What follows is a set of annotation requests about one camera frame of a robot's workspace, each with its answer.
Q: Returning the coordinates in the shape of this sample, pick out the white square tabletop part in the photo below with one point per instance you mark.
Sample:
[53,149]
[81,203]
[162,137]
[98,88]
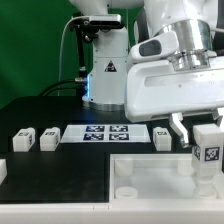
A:
[151,176]

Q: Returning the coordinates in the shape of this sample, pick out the white sheet with AprilTags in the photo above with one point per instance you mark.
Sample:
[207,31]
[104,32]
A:
[124,133]

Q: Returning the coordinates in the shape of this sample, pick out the black camera on stand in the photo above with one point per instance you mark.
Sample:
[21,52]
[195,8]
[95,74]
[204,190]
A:
[105,82]

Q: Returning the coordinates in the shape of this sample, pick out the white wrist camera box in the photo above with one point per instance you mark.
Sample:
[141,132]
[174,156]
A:
[154,49]

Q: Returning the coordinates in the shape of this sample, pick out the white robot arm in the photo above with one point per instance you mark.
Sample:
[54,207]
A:
[198,24]

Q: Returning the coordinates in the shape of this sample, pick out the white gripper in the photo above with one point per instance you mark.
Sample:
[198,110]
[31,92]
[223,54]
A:
[154,90]

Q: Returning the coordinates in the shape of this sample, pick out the white front obstacle rail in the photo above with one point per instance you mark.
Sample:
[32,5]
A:
[117,212]

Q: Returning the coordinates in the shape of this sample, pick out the white left obstacle block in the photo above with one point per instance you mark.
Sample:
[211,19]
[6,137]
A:
[3,170]

